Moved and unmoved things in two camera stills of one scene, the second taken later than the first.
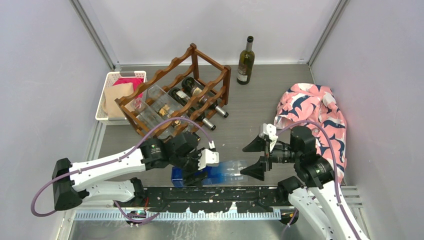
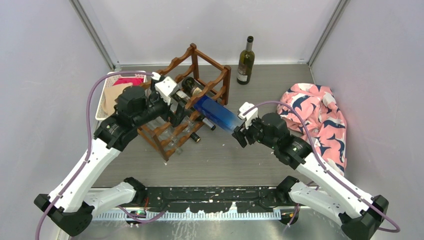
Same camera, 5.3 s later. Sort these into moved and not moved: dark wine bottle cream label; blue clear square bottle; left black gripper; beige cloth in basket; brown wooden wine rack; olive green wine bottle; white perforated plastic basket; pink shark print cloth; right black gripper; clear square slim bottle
Moved: right black gripper; blue clear square bottle; clear square slim bottle; left black gripper
Not moved: white perforated plastic basket; pink shark print cloth; beige cloth in basket; olive green wine bottle; brown wooden wine rack; dark wine bottle cream label
